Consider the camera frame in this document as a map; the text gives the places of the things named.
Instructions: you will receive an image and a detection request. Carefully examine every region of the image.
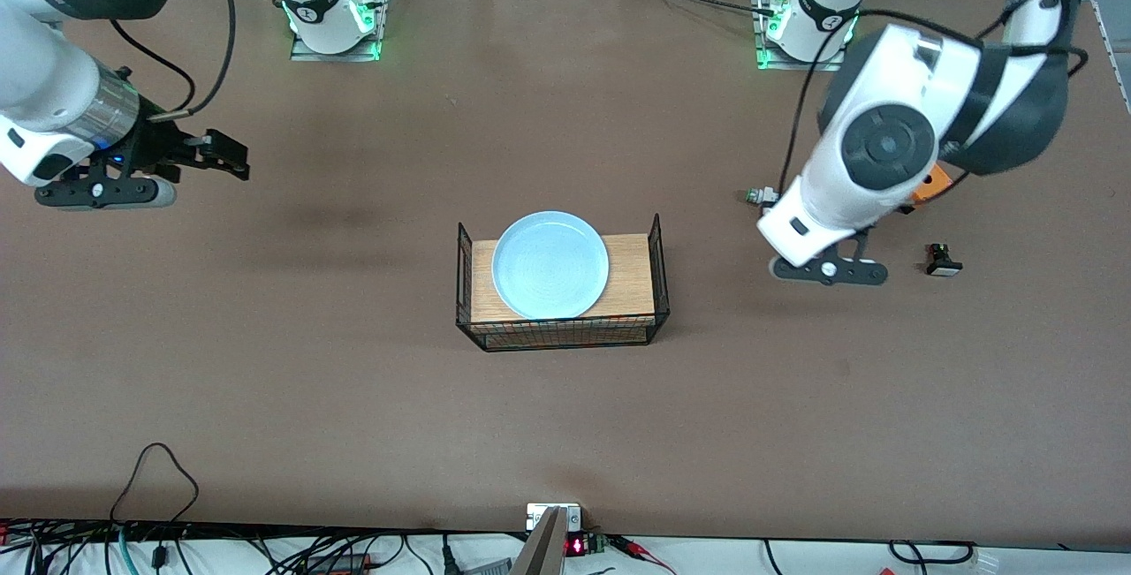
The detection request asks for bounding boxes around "black looped thin cable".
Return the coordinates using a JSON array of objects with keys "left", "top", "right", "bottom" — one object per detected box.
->
[{"left": 110, "top": 443, "right": 201, "bottom": 525}]

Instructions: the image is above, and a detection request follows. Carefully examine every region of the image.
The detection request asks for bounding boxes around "light blue round plate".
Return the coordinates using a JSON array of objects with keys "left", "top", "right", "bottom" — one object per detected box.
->
[{"left": 491, "top": 210, "right": 611, "bottom": 322}]

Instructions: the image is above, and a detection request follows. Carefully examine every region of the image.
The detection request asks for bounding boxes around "orange button enclosure box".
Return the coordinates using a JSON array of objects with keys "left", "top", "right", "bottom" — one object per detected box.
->
[{"left": 892, "top": 163, "right": 955, "bottom": 216}]

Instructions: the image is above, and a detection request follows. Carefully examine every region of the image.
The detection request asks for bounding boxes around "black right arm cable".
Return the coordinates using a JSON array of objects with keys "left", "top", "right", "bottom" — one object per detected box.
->
[{"left": 108, "top": 0, "right": 237, "bottom": 122}]

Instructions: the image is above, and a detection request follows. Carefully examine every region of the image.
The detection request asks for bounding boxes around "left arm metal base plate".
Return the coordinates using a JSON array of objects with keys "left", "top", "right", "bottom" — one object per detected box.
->
[{"left": 752, "top": 0, "right": 851, "bottom": 73}]

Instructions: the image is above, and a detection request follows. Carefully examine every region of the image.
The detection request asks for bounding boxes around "wire rack with wooden top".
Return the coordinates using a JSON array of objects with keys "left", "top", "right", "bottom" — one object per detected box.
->
[{"left": 456, "top": 213, "right": 671, "bottom": 352}]

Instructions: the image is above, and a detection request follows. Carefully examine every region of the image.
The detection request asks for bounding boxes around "silver metal camera mount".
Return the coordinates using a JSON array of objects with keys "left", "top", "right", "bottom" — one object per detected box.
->
[{"left": 508, "top": 503, "right": 584, "bottom": 575}]

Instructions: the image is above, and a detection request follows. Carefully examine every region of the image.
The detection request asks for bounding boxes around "black square white button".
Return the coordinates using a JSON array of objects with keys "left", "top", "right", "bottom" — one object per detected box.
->
[{"left": 924, "top": 242, "right": 964, "bottom": 278}]

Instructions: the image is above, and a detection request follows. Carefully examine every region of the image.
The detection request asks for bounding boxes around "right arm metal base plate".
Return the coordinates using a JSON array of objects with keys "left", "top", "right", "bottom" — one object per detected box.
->
[{"left": 290, "top": 0, "right": 391, "bottom": 63}]

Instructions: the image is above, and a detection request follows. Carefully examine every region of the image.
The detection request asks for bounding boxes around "black flat looped cable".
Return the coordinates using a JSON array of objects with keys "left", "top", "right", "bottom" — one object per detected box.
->
[{"left": 887, "top": 540, "right": 978, "bottom": 565}]

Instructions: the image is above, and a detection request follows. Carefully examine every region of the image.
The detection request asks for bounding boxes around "red wire lead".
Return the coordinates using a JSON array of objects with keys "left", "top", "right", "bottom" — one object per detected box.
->
[{"left": 608, "top": 535, "right": 677, "bottom": 575}]

